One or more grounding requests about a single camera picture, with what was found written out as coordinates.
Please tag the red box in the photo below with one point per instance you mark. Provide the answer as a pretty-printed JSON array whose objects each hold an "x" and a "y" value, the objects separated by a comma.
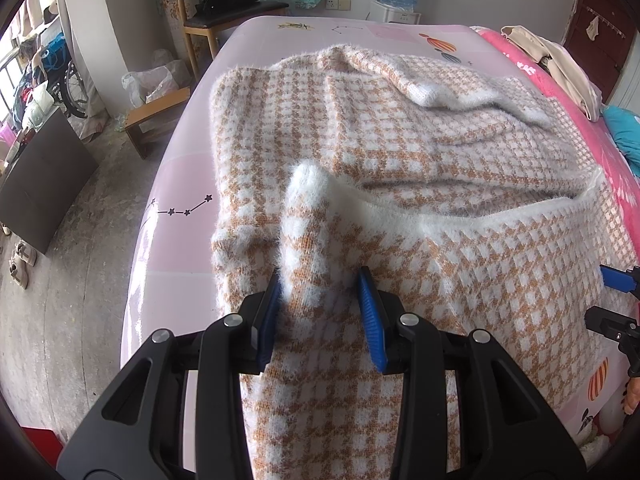
[{"x": 42, "y": 442}]

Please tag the wheelchair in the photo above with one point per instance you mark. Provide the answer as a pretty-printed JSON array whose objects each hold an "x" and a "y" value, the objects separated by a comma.
[{"x": 70, "y": 90}]

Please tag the dark red wooden door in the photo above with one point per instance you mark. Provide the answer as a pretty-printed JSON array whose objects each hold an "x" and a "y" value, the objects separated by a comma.
[{"x": 600, "y": 60}]

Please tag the wall socket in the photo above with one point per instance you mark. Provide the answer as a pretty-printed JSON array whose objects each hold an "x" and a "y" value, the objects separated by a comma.
[{"x": 339, "y": 4}]

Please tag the dark grey board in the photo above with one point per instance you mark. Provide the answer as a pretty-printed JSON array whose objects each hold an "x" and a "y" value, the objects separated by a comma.
[{"x": 45, "y": 185}]

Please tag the person's right hand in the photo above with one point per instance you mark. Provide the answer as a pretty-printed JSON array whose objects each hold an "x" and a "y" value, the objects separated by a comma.
[{"x": 632, "y": 395}]

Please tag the wooden chair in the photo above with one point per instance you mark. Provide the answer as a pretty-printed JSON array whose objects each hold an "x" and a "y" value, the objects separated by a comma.
[{"x": 197, "y": 35}]

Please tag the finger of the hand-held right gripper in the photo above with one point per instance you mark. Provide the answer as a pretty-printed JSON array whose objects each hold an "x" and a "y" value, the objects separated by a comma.
[
  {"x": 617, "y": 280},
  {"x": 610, "y": 325}
]

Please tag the pair of beige slippers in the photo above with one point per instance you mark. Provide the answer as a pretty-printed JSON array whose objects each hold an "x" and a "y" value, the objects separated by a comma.
[{"x": 22, "y": 265}]

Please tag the bed with pale pink sheet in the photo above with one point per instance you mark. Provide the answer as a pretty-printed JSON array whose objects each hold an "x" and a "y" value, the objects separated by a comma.
[{"x": 175, "y": 185}]

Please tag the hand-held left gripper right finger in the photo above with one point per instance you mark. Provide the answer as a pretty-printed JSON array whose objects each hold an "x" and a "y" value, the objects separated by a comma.
[{"x": 372, "y": 325}]

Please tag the small beige hanging cloth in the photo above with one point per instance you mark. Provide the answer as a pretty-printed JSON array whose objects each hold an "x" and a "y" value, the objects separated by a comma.
[{"x": 593, "y": 27}]

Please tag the wooden stool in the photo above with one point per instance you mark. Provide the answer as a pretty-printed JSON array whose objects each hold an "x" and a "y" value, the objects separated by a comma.
[{"x": 150, "y": 110}]

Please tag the white water dispenser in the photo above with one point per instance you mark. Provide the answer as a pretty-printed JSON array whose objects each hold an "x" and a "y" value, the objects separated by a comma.
[{"x": 390, "y": 14}]

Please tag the pink plastic basin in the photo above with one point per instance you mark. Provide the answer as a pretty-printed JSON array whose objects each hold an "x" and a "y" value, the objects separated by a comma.
[{"x": 6, "y": 134}]

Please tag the clear plastic bag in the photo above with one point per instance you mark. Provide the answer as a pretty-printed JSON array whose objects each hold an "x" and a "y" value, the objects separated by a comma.
[{"x": 160, "y": 77}]

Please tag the cream garment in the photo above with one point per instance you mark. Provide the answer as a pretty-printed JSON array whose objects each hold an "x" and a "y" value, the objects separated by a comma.
[{"x": 565, "y": 75}]

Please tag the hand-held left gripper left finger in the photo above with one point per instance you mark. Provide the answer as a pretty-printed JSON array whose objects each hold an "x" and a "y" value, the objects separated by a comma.
[{"x": 267, "y": 330}]

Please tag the white patterned box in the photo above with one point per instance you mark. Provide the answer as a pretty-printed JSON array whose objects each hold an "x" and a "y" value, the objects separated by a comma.
[{"x": 172, "y": 5}]

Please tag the teal pillow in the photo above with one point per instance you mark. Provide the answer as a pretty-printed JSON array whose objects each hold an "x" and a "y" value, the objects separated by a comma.
[{"x": 625, "y": 130}]

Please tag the beige white houndstooth sweater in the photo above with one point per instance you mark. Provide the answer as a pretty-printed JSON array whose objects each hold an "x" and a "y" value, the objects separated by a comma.
[{"x": 400, "y": 160}]

